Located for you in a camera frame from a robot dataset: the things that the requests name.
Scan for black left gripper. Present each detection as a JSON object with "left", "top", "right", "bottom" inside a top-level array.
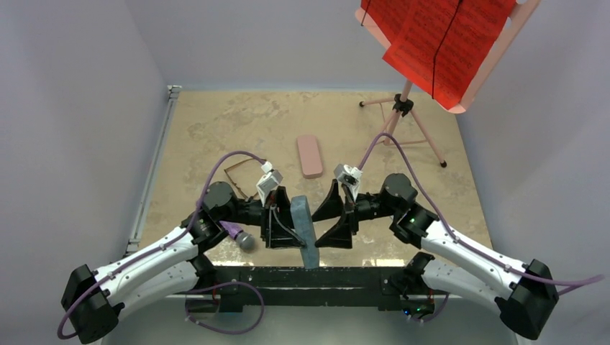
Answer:
[{"left": 217, "top": 185, "right": 309, "bottom": 249}]

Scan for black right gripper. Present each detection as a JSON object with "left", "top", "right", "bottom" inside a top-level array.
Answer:
[{"left": 309, "top": 180, "right": 399, "bottom": 249}]

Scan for grey glasses case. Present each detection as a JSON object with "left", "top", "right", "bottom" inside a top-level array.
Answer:
[{"left": 291, "top": 195, "right": 320, "bottom": 270}]

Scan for pink glasses case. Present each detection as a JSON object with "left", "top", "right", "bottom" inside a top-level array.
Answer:
[{"left": 296, "top": 134, "right": 324, "bottom": 179}]

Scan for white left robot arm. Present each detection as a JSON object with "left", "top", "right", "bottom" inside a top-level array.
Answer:
[{"left": 58, "top": 181, "right": 312, "bottom": 344}]

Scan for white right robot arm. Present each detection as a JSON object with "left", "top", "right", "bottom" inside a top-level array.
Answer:
[{"left": 312, "top": 173, "right": 559, "bottom": 340}]

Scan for red sheet music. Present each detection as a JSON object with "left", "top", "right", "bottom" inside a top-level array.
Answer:
[{"left": 360, "top": 0, "right": 517, "bottom": 109}]

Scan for pink music stand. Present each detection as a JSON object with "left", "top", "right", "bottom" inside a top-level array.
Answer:
[{"left": 355, "top": 1, "right": 540, "bottom": 167}]

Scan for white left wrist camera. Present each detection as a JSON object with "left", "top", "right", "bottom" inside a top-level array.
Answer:
[{"left": 256, "top": 161, "right": 283, "bottom": 206}]

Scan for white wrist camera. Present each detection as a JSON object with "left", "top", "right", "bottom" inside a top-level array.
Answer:
[
  {"left": 334, "top": 163, "right": 363, "bottom": 201},
  {"left": 256, "top": 161, "right": 283, "bottom": 206}
]

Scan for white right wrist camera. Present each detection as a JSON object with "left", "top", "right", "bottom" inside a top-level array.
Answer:
[{"left": 334, "top": 163, "right": 363, "bottom": 201}]

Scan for brown frame glasses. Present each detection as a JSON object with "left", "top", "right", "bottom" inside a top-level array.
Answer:
[{"left": 224, "top": 158, "right": 262, "bottom": 200}]

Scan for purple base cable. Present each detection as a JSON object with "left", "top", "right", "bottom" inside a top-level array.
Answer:
[{"left": 184, "top": 280, "right": 266, "bottom": 335}]

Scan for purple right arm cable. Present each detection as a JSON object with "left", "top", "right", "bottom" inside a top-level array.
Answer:
[{"left": 357, "top": 132, "right": 605, "bottom": 288}]

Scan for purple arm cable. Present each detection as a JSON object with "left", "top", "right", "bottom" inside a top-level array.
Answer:
[
  {"left": 57, "top": 150, "right": 268, "bottom": 341},
  {"left": 357, "top": 132, "right": 605, "bottom": 288}
]

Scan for aluminium frame rail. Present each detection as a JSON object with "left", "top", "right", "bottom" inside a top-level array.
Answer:
[{"left": 121, "top": 85, "right": 183, "bottom": 258}]

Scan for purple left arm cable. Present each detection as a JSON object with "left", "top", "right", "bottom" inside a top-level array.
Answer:
[{"left": 57, "top": 150, "right": 268, "bottom": 341}]

